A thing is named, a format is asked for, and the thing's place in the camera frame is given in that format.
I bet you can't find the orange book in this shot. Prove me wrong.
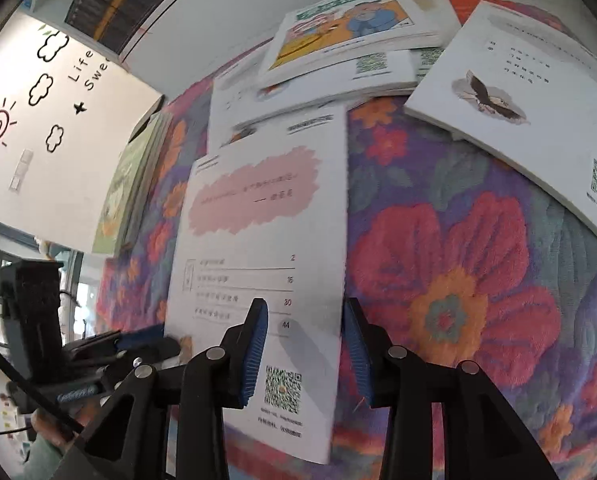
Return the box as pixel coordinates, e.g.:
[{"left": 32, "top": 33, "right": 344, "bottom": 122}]
[{"left": 445, "top": 0, "right": 584, "bottom": 48}]

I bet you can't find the white paperback booklet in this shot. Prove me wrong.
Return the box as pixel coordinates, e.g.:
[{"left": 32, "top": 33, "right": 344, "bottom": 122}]
[
  {"left": 231, "top": 100, "right": 349, "bottom": 146},
  {"left": 207, "top": 50, "right": 349, "bottom": 153}
]

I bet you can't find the white wall switch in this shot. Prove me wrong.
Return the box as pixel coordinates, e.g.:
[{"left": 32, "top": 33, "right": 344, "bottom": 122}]
[{"left": 8, "top": 149, "right": 34, "bottom": 193}]

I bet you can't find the cartoon cover book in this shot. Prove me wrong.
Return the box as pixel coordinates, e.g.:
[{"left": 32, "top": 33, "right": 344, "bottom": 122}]
[{"left": 258, "top": 0, "right": 446, "bottom": 88}]

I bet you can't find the person's left hand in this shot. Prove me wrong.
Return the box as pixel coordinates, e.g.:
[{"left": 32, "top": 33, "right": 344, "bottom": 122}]
[{"left": 31, "top": 407, "right": 79, "bottom": 453}]

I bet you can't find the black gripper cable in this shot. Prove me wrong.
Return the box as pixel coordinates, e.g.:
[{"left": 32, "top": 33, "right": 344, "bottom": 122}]
[{"left": 0, "top": 330, "right": 85, "bottom": 435}]

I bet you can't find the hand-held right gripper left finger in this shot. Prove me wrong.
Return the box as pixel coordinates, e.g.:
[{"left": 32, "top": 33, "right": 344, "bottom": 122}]
[{"left": 53, "top": 298, "right": 269, "bottom": 480}]

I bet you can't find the white booklet with pink cloud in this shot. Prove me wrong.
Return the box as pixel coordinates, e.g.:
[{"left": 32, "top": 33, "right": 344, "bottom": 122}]
[{"left": 164, "top": 105, "right": 350, "bottom": 465}]

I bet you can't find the floral blanket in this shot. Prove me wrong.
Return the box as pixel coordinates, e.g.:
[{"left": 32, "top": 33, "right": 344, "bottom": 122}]
[{"left": 93, "top": 50, "right": 597, "bottom": 480}]

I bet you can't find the beige booklet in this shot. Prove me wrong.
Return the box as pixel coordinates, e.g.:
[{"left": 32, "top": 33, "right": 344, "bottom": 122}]
[{"left": 408, "top": 0, "right": 461, "bottom": 36}]

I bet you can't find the black lettering wall sticker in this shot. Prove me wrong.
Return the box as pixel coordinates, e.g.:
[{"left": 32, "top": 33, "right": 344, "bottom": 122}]
[{"left": 67, "top": 47, "right": 110, "bottom": 92}]

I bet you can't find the white book with eagle picture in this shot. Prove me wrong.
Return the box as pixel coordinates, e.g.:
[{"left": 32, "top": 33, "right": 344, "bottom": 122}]
[{"left": 403, "top": 0, "right": 597, "bottom": 256}]

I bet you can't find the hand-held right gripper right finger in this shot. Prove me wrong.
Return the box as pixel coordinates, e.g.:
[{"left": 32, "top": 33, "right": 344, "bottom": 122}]
[{"left": 342, "top": 298, "right": 559, "bottom": 480}]

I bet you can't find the pile of paperback books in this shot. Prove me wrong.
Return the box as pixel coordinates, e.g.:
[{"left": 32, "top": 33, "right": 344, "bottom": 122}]
[{"left": 256, "top": 42, "right": 449, "bottom": 101}]

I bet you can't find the row of dark spine books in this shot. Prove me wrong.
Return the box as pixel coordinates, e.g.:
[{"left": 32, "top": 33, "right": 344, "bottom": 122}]
[{"left": 64, "top": 0, "right": 172, "bottom": 55}]

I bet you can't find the green book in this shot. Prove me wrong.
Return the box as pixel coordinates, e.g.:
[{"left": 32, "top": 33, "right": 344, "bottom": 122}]
[{"left": 92, "top": 110, "right": 174, "bottom": 256}]

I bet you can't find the person's left forearm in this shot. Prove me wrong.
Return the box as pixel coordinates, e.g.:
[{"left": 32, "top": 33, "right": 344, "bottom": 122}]
[{"left": 22, "top": 435, "right": 68, "bottom": 480}]

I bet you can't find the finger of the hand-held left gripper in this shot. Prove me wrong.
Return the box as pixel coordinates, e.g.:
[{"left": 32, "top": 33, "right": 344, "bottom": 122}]
[
  {"left": 63, "top": 325, "right": 182, "bottom": 366},
  {"left": 57, "top": 360, "right": 146, "bottom": 407}
]

